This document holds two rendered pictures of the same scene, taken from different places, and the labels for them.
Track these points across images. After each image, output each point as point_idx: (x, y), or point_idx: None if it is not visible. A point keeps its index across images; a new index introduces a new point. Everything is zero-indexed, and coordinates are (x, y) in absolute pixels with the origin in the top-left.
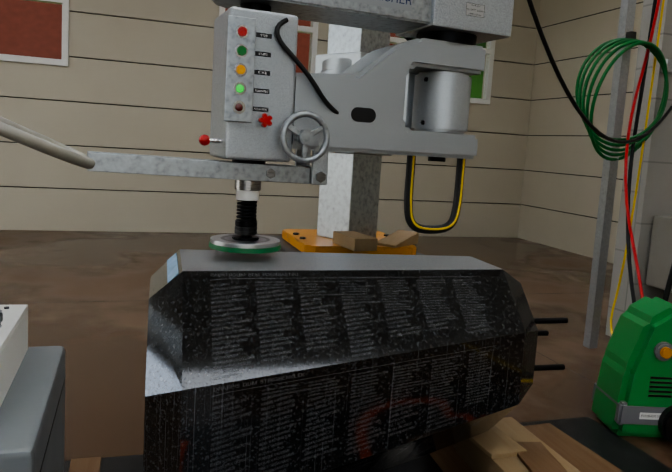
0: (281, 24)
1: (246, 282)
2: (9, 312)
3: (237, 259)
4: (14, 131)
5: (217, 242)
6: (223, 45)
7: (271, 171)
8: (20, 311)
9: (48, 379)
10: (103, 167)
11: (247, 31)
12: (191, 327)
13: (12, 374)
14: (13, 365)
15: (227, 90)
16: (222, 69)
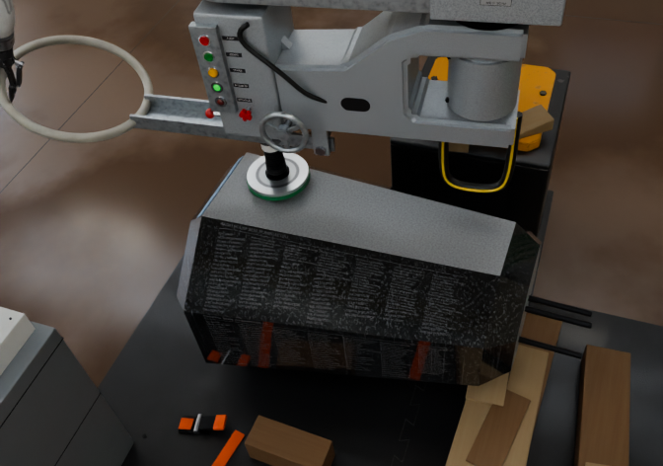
0: (241, 31)
1: (245, 236)
2: (7, 326)
3: None
4: (51, 135)
5: (247, 179)
6: None
7: (275, 139)
8: (13, 326)
9: (18, 374)
10: (142, 125)
11: (209, 40)
12: (198, 266)
13: (2, 368)
14: (2, 364)
15: (206, 88)
16: None
